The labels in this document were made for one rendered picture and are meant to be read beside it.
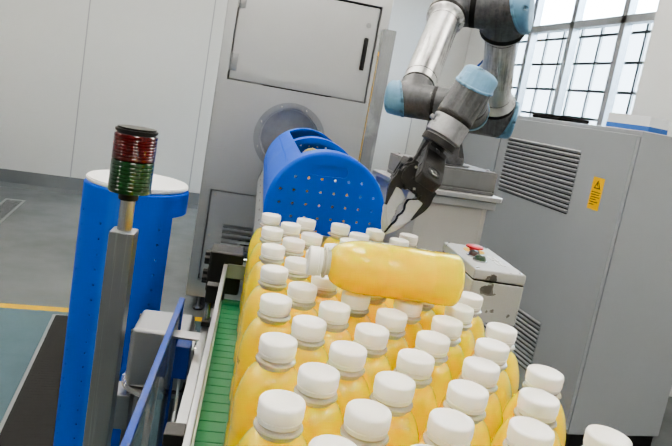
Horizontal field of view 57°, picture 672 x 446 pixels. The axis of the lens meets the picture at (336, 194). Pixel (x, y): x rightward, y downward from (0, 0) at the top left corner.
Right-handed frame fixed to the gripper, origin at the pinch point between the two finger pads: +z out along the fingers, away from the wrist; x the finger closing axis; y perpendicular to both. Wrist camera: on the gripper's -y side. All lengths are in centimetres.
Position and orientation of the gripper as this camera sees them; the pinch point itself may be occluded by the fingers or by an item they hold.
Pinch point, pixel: (388, 227)
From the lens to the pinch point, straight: 121.0
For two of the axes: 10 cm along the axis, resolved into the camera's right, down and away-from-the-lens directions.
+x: -8.4, -5.2, -1.6
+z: -5.3, 8.5, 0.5
